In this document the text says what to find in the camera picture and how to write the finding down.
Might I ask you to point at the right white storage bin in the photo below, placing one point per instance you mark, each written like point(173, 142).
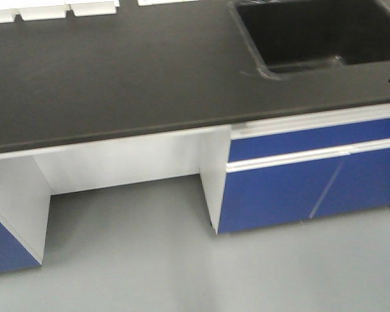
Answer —
point(93, 7)

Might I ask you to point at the left white storage bin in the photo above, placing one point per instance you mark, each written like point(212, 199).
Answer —
point(7, 15)

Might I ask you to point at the blue cabinet right of kneehole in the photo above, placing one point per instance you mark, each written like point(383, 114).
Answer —
point(287, 169)

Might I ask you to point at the white storage bin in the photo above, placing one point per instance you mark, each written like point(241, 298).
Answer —
point(48, 12)
point(93, 7)
point(7, 15)

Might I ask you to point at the black lab sink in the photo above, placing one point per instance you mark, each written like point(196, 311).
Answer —
point(286, 38)

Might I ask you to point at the blue cabinet of kneehole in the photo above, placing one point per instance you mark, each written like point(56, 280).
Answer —
point(287, 169)
point(24, 207)

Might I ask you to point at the white test tube rack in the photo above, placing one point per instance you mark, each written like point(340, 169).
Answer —
point(154, 2)

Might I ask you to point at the middle white storage bin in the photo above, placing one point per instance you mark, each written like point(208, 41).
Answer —
point(48, 12)

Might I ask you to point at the blue cabinet left of kneehole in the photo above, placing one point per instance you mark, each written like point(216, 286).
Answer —
point(24, 207)

